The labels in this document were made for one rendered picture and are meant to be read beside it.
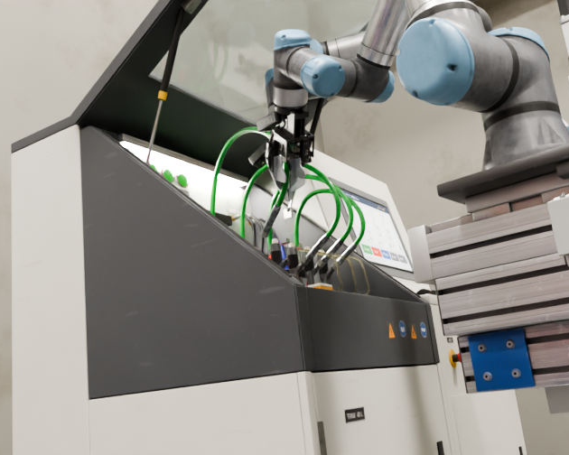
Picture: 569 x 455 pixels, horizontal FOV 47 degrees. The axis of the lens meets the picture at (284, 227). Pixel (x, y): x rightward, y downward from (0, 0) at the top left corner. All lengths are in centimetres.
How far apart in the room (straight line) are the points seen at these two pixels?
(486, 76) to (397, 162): 374
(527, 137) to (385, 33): 43
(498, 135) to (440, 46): 18
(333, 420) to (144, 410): 42
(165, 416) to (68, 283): 44
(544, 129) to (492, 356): 35
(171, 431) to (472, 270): 71
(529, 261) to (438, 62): 31
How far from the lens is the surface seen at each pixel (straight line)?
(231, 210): 204
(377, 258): 223
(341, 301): 137
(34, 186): 182
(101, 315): 156
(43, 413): 171
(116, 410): 152
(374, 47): 135
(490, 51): 102
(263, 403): 126
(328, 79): 128
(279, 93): 140
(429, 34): 99
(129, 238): 151
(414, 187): 462
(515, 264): 100
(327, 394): 126
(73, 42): 377
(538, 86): 108
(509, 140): 104
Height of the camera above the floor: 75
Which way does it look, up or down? 14 degrees up
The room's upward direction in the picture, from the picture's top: 6 degrees counter-clockwise
